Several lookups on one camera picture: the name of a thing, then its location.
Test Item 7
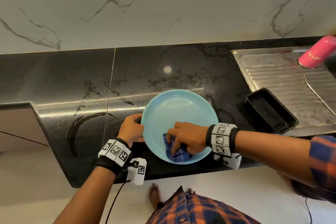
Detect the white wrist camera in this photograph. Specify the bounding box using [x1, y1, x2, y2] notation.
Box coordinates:
[126, 157, 148, 186]
[212, 152, 243, 170]

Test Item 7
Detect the person's left foot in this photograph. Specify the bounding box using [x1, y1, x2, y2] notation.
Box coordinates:
[148, 183, 162, 210]

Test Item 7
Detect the blue striped cloth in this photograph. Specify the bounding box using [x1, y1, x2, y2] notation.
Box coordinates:
[163, 133, 193, 163]

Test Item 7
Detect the person's right hand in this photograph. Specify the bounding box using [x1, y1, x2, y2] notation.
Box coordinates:
[167, 121, 211, 155]

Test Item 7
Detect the person's left hand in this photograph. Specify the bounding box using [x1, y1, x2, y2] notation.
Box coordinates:
[117, 113, 146, 147]

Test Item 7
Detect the wrist marker band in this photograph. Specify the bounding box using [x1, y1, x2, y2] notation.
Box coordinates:
[95, 137, 132, 176]
[206, 122, 240, 158]

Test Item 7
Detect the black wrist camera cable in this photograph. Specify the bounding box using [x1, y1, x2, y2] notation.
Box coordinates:
[105, 179, 130, 224]

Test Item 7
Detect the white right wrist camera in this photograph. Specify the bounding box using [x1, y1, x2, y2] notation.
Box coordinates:
[212, 152, 243, 170]

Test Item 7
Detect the steel sink drainboard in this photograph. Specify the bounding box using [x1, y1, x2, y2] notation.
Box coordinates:
[231, 45, 336, 138]

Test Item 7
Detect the person's left forearm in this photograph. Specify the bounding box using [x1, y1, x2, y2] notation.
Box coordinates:
[52, 166, 117, 224]

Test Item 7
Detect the blue orange plaid shirt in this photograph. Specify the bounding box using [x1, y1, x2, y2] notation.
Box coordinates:
[146, 134, 336, 224]

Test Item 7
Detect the left wrist marker band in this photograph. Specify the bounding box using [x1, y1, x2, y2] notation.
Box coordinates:
[95, 137, 132, 176]

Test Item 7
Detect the teal plate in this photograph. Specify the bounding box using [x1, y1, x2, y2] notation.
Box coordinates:
[141, 89, 219, 166]

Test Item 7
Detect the black plastic tray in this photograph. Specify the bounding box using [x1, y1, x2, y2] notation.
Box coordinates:
[243, 88, 299, 135]

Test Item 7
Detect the black floor cable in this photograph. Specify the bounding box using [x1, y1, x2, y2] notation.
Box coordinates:
[304, 197, 314, 224]

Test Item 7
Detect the right wrist marker band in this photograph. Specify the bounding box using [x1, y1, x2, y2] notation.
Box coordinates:
[206, 122, 240, 158]

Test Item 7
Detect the thin grey stick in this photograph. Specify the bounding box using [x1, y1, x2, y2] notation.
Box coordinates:
[303, 74, 336, 117]

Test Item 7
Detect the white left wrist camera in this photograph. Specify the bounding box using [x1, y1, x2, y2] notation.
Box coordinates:
[126, 157, 148, 186]

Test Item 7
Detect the red bear cup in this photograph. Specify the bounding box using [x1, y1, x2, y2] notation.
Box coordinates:
[297, 35, 336, 70]

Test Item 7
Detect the brown lower drawer unit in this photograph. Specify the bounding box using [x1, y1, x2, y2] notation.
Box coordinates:
[0, 103, 50, 154]

